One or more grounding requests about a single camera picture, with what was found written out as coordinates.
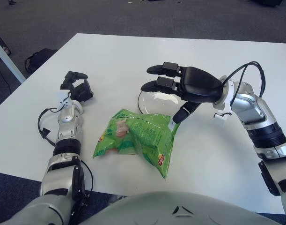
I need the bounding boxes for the grey robot torso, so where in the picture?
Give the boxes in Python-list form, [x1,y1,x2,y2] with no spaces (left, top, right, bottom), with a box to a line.
[72,191,274,225]

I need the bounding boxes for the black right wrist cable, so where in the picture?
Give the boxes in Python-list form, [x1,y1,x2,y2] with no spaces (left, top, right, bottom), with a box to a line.
[221,61,266,97]

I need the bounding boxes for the black backpack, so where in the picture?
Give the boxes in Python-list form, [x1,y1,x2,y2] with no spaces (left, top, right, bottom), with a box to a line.
[25,48,59,73]

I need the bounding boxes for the dark flat floor object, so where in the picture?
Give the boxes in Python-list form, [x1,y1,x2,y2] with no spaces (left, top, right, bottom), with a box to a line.
[0,34,12,58]

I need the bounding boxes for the white table leg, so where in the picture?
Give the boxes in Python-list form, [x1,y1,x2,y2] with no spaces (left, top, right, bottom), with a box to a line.
[0,27,26,84]

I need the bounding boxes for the black bulky floor object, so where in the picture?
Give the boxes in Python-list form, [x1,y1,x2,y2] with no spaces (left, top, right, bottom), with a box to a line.
[248,0,283,6]

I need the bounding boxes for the white plate with black rim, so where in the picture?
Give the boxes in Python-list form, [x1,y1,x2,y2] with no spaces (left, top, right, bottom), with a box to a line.
[137,90,197,115]

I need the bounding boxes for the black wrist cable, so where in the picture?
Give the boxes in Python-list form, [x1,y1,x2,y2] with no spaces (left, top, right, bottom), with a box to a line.
[37,107,61,146]
[221,61,266,97]

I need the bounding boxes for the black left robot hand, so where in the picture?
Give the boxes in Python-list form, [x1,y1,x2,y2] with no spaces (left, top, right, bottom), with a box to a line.
[60,70,94,102]

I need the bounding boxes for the green snack bag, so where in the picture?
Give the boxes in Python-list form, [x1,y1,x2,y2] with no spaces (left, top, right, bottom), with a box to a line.
[93,108,181,180]

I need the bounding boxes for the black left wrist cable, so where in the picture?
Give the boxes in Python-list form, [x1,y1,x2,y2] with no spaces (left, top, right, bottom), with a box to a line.
[37,107,61,146]

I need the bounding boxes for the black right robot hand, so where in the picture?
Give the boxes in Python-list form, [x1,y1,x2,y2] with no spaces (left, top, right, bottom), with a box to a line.
[140,61,222,124]

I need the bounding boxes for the thin black elbow cable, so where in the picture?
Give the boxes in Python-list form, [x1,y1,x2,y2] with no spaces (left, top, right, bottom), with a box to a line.
[81,159,95,193]

